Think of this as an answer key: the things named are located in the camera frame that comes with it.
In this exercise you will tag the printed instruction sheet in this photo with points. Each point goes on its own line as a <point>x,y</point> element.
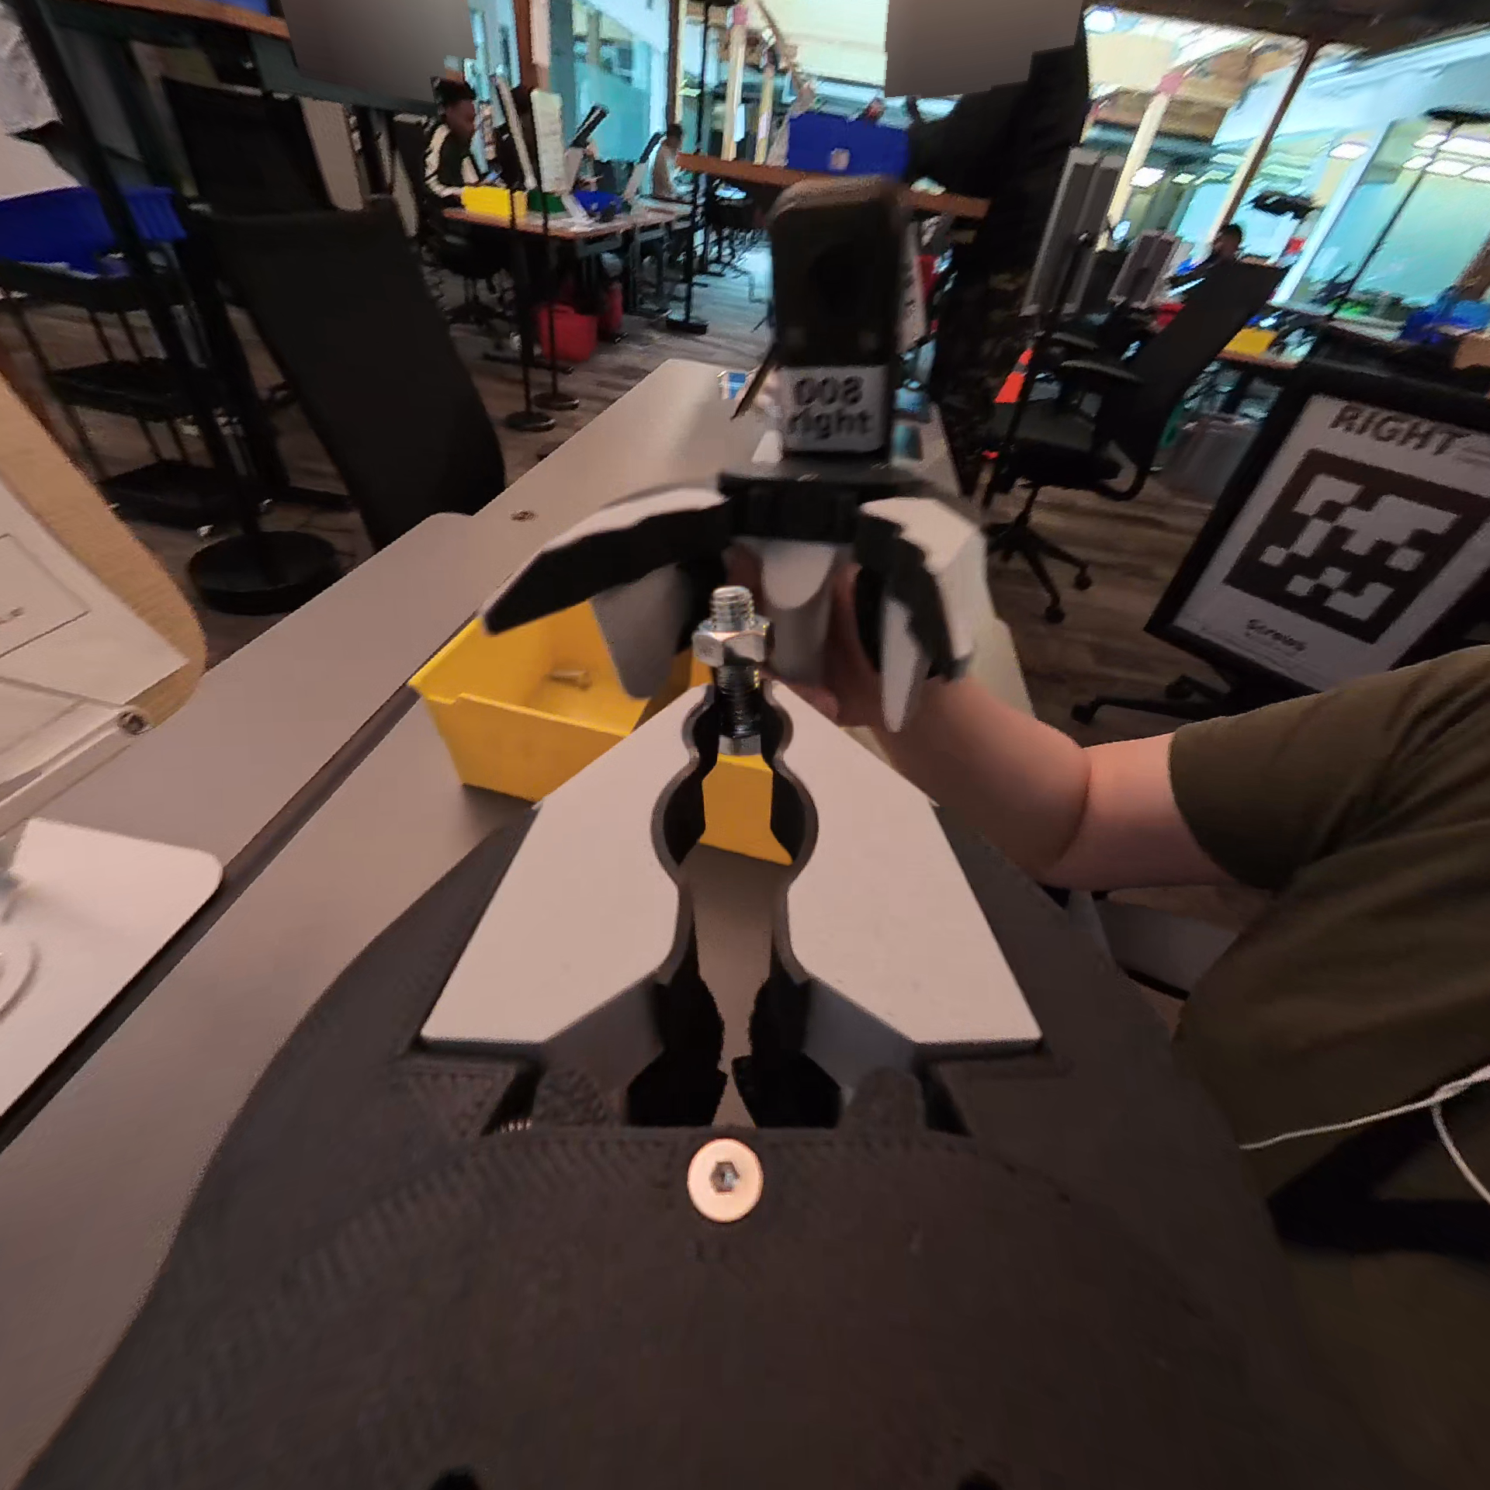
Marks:
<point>46,628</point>

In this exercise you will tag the black office chair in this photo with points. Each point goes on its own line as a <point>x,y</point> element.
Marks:
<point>1199,338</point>

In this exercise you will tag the red storage crate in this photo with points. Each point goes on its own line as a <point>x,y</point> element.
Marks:
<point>568,336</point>

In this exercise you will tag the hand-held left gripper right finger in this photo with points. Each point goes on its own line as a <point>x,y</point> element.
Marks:
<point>908,932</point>

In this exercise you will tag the grey trash can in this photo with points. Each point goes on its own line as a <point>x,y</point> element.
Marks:
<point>1210,455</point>

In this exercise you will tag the blue storage bin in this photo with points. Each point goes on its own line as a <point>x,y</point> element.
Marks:
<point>69,221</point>
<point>845,146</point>

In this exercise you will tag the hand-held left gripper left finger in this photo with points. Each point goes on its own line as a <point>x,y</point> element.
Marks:
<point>559,919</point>

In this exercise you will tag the framed black-white marker sign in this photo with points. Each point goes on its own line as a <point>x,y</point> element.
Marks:
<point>1363,536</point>

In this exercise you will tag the olive green shirt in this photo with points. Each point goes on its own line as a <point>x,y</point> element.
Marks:
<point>1338,815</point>

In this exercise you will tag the person's right hand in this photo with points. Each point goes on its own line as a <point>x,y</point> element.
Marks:
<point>855,692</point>

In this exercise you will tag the yellow plastic bin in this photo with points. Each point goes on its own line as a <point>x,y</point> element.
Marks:
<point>524,746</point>

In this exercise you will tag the white stand base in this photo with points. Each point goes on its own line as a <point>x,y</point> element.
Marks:
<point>93,932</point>

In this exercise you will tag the steel hex nut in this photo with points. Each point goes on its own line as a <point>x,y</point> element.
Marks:
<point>731,644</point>

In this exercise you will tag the black mesh chair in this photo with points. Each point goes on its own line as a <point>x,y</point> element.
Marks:
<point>373,373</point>

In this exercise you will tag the instruction sheet on stand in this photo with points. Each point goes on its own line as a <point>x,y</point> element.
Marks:
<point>140,559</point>

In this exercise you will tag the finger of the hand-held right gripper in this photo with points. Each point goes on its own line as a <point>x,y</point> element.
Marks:
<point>949,570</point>
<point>628,524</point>

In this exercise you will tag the black pole stand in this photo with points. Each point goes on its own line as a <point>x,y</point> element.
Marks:
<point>268,570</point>

